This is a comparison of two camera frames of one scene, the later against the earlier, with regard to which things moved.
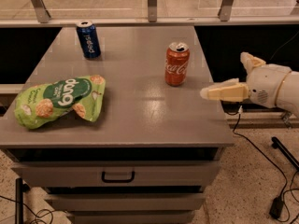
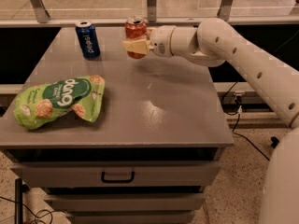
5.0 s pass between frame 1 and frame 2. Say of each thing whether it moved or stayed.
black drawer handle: stayed
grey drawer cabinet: stayed
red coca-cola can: moved
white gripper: moved
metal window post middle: stayed
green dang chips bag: stayed
